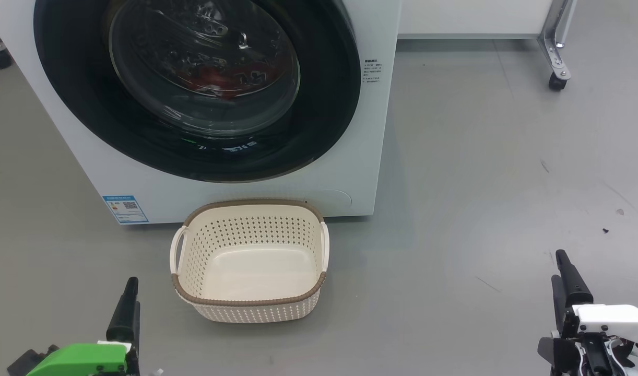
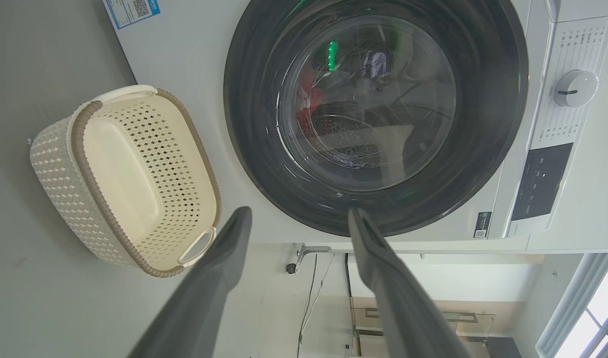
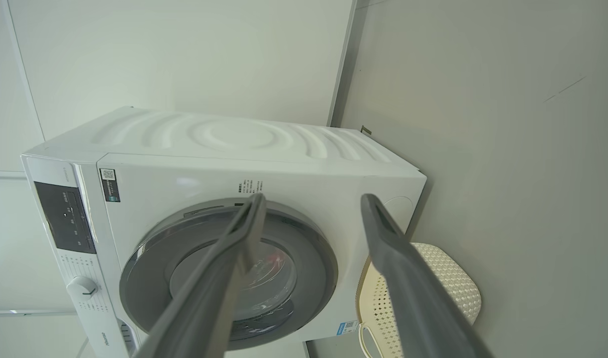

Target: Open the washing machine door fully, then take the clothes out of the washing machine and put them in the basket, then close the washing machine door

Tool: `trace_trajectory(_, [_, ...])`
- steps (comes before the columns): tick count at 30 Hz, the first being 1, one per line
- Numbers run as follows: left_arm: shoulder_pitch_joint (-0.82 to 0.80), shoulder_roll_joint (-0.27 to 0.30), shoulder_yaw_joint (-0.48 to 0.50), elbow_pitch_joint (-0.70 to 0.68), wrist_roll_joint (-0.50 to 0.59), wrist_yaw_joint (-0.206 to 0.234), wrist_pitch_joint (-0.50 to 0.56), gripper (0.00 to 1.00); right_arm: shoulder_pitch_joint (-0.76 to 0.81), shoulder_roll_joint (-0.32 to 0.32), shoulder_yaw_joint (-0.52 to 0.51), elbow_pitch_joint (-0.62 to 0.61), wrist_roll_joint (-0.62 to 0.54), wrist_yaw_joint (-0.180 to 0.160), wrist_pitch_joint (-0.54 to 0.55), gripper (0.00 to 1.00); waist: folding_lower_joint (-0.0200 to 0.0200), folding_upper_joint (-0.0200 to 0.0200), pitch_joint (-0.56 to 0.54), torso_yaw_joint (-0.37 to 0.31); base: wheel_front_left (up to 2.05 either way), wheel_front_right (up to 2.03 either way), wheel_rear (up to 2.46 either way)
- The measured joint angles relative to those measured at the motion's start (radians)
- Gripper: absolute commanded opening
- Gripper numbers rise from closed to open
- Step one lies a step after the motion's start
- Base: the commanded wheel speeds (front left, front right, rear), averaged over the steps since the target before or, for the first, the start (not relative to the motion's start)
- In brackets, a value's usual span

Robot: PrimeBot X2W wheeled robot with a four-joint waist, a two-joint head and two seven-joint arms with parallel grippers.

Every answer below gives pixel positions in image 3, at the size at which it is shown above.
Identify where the white front-load washing machine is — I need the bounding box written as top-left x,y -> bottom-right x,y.
20,105 -> 428,358

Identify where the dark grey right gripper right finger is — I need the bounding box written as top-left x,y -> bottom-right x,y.
360,193 -> 492,358

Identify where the black washing machine display panel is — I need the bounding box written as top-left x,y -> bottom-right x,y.
34,181 -> 97,255

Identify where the white washing machine dial knob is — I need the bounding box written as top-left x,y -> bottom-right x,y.
67,276 -> 99,300

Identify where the round glass washing machine door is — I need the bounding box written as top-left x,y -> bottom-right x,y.
119,197 -> 339,351

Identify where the cream perforated laundry basket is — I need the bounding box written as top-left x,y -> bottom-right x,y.
355,242 -> 482,358

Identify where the dark QR code sticker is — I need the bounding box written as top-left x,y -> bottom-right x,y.
100,168 -> 121,203

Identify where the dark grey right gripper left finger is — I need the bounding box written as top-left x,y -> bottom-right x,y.
134,193 -> 267,358

